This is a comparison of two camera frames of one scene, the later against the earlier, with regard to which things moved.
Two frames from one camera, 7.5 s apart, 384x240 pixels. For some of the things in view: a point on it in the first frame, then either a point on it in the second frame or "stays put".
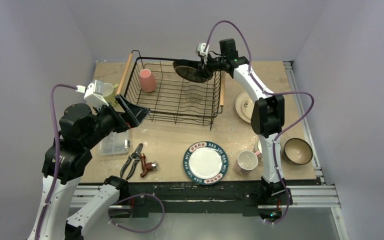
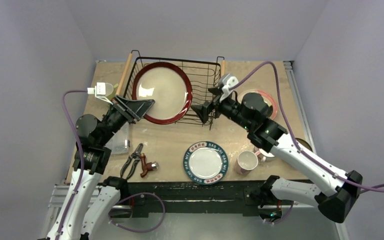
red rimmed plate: (185, 69) -> (169, 86)
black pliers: (136, 155) stays put
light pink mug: (246, 161) stays put
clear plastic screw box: (115, 143) stays put
